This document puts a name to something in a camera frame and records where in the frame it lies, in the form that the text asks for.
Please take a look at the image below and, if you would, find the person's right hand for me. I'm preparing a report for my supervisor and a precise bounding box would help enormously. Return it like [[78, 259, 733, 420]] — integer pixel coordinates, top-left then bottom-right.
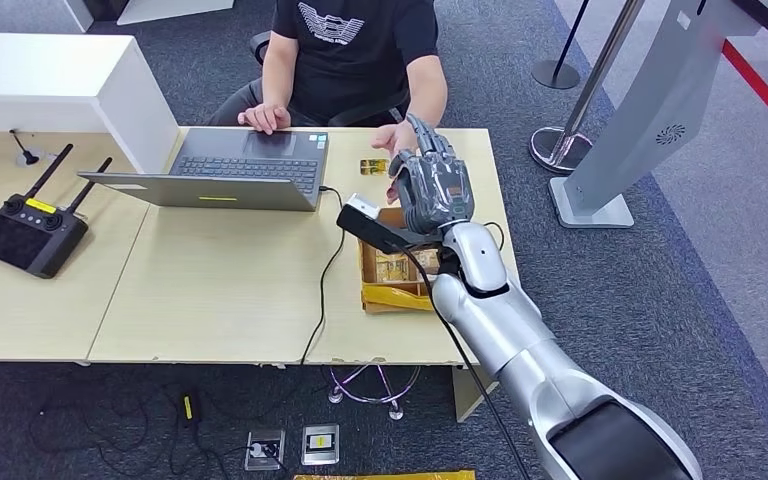
[[236, 103, 293, 136]]

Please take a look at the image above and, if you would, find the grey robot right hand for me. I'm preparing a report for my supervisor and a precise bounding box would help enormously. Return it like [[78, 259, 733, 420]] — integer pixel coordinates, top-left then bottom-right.
[[389, 113, 477, 234]]

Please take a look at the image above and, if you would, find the person's left hand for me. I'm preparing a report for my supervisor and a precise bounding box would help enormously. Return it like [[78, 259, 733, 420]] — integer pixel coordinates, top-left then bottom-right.
[[370, 121, 420, 205]]

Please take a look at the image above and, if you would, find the person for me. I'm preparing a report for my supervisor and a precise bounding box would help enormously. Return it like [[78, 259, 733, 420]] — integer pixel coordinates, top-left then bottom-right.
[[205, 0, 450, 205]]

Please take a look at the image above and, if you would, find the room key card upright print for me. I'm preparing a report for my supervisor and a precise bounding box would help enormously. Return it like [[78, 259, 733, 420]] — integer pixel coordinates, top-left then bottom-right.
[[375, 253, 417, 284]]

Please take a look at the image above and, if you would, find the grey laptop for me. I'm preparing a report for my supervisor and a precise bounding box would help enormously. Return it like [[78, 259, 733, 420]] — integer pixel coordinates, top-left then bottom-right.
[[77, 127, 330, 214]]

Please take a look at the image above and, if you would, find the cardboard divided box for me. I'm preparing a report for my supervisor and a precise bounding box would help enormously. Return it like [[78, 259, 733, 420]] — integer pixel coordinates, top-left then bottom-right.
[[358, 206, 442, 315]]

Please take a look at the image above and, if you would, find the white furniture panel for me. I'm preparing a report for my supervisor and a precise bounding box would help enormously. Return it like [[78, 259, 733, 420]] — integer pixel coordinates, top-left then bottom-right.
[[116, 0, 236, 30]]

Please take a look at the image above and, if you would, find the beige desk leg panel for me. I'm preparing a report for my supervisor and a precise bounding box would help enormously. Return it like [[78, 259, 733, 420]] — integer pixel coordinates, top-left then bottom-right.
[[450, 365, 499, 425]]

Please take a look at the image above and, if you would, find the white counter partition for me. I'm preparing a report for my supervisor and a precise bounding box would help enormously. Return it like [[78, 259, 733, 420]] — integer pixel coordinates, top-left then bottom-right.
[[0, 34, 181, 176]]

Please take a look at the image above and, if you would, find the chrome stool base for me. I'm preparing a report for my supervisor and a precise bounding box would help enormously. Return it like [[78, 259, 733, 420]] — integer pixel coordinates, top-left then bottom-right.
[[326, 364, 422, 423]]

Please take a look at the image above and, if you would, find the grey kiosk stand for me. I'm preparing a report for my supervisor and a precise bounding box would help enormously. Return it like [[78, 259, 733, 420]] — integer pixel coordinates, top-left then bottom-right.
[[548, 0, 768, 231]]

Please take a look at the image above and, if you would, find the black remote controller with antennas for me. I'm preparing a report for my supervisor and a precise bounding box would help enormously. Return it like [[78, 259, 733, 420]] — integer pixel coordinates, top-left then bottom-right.
[[0, 144, 114, 280]]

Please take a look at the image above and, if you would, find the closed floor socket yellow label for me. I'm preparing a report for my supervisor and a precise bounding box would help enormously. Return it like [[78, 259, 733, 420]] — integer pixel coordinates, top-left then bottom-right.
[[300, 424, 342, 468]]

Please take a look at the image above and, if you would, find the yellow floor strip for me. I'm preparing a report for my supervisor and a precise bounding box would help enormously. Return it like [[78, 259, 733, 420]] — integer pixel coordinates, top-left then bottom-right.
[[293, 470, 476, 480]]

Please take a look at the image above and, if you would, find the open floor socket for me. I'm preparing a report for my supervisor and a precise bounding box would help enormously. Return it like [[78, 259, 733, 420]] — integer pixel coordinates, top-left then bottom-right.
[[244, 430, 287, 473]]

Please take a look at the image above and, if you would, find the red barrier belt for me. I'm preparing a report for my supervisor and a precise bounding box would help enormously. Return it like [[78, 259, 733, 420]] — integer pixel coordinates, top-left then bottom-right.
[[719, 40, 768, 155]]

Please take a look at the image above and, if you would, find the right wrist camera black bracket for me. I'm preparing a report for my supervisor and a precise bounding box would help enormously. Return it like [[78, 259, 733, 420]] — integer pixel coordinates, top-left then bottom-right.
[[336, 193, 445, 256]]

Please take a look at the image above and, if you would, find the silver stanchion post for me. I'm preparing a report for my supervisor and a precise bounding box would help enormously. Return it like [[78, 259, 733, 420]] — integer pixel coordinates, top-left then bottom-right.
[[528, 0, 645, 178]]

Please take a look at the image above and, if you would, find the black laptop power cable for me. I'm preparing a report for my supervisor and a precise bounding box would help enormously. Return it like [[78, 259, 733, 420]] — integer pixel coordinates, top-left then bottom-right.
[[298, 187, 346, 367]]

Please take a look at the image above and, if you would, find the black stanchion post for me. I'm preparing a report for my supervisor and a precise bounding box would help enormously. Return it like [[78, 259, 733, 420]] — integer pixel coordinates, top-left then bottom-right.
[[530, 0, 591, 93]]

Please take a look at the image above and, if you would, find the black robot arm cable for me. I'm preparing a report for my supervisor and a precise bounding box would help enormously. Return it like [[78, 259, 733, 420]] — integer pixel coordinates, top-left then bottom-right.
[[390, 221, 532, 480]]

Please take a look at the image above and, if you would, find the black floor cable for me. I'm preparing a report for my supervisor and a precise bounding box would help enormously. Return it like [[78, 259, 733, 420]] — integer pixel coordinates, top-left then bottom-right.
[[29, 380, 293, 480]]

